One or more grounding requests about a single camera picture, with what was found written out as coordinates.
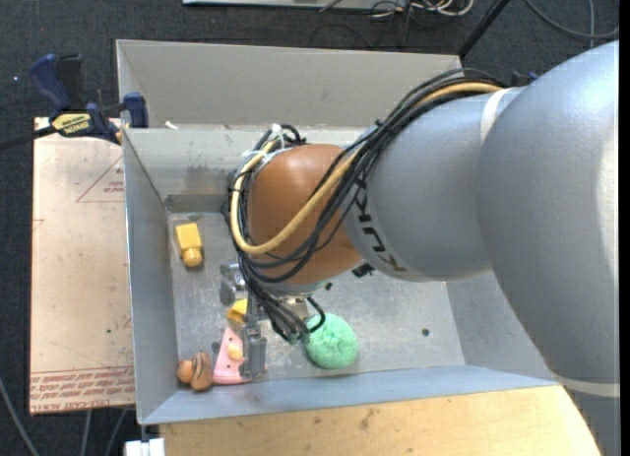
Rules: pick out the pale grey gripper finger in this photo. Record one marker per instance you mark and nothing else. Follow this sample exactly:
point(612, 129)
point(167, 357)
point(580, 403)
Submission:
point(227, 291)
point(258, 355)

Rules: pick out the small yellow toy piece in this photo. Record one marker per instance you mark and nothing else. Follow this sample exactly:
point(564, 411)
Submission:
point(238, 310)

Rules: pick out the pink and yellow toy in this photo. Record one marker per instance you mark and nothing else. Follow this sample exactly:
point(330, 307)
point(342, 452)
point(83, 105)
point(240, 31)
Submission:
point(225, 368)

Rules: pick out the green sponge ball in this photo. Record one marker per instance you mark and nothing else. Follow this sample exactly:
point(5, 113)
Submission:
point(333, 343)

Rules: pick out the brown striped toy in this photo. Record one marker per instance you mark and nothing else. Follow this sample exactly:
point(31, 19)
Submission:
point(201, 371)

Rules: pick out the yellow toy block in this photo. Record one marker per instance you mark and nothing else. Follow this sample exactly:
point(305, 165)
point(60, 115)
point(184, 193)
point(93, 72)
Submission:
point(188, 240)

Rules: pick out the grey metal bin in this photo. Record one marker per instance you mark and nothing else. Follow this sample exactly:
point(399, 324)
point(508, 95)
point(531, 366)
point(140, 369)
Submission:
point(394, 336)

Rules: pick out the brown cardboard board, red print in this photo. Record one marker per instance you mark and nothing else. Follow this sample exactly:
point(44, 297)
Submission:
point(79, 272)

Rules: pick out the black cylinder on white bracket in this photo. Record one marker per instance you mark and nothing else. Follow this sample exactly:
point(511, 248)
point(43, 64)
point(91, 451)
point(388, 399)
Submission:
point(361, 271)

